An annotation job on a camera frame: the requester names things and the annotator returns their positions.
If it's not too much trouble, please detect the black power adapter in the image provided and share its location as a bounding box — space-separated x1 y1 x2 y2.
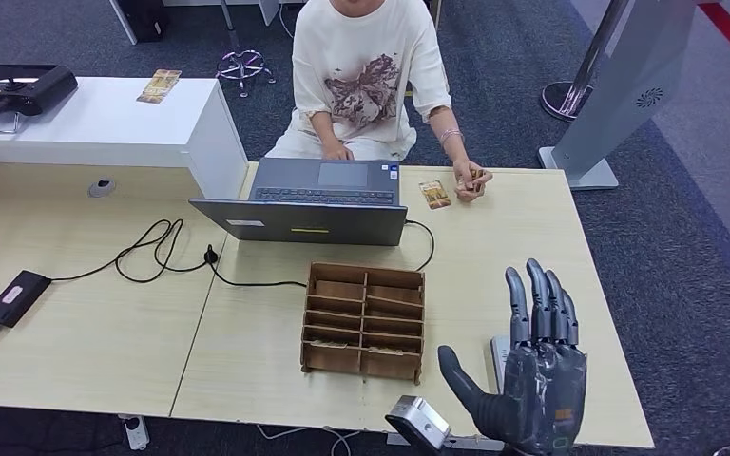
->
0 270 52 329

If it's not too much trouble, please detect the person's ID card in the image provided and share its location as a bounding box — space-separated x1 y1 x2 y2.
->
462 167 487 194

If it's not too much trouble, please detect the wooden card organizer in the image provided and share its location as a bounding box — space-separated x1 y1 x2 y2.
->
299 261 426 387

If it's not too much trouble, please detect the white power strip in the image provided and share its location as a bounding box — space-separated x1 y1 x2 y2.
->
118 413 151 452

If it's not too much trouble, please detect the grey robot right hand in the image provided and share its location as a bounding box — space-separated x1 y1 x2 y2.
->
437 257 589 456

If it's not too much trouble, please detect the white counter cabinet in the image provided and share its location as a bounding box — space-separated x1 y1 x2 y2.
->
0 76 250 201

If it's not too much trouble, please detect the chrome chair base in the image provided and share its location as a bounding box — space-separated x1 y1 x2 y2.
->
215 0 277 100

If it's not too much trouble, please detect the person's left hand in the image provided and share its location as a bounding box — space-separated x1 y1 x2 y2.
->
452 158 494 204

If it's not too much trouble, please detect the chrome stanchion post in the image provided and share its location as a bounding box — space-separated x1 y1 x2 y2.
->
539 0 629 124

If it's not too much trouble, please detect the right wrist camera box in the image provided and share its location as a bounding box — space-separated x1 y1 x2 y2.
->
385 394 452 456

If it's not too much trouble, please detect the white desk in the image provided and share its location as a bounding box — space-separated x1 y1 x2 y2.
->
107 0 306 48

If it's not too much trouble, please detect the black laptop charging cable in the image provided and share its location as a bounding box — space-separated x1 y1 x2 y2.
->
48 218 436 290

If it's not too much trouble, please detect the person's right hand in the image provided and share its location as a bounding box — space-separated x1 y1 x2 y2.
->
321 141 355 162

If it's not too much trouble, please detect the white grey card reader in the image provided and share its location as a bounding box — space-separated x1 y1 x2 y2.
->
490 334 512 396

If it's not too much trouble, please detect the person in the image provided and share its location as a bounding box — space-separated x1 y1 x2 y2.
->
265 0 494 204

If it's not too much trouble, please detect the patterned long brown card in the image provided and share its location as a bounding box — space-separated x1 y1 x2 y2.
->
136 68 183 105

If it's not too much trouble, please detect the grey laptop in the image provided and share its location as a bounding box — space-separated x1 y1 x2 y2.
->
188 157 409 248

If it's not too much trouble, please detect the silver kiosk stand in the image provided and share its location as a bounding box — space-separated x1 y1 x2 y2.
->
536 0 700 193

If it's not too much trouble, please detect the black desktop device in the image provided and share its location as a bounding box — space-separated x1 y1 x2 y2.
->
0 64 80 119

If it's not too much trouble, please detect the black computer tower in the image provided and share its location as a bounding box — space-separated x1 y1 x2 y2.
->
116 0 168 46

